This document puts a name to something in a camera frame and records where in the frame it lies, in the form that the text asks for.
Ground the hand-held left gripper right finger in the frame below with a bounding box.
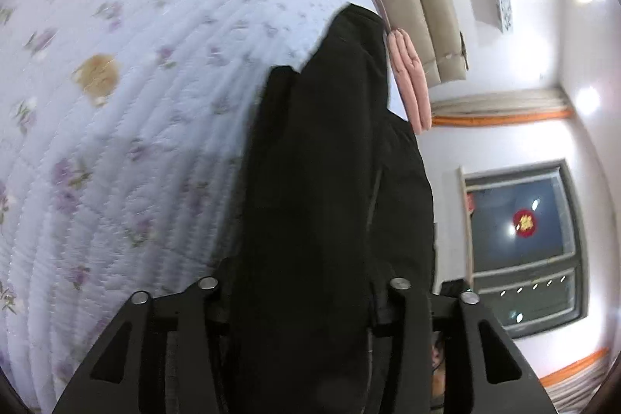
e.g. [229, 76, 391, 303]
[369, 268, 556, 414]

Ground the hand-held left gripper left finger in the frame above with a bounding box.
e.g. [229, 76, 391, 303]
[51, 258, 243, 414]

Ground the black jacket with grey piping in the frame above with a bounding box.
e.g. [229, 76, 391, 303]
[220, 3, 436, 414]

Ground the grey framed window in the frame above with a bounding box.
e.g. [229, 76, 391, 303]
[458, 159, 590, 340]

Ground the red round window decoration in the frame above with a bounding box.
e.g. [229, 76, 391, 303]
[512, 209, 538, 241]

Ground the white floral quilted bedspread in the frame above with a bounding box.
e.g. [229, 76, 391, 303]
[0, 0, 418, 412]

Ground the pink pillow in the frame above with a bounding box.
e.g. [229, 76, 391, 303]
[387, 27, 434, 134]

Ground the beige curtain with orange trim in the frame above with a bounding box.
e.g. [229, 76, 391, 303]
[429, 87, 574, 127]

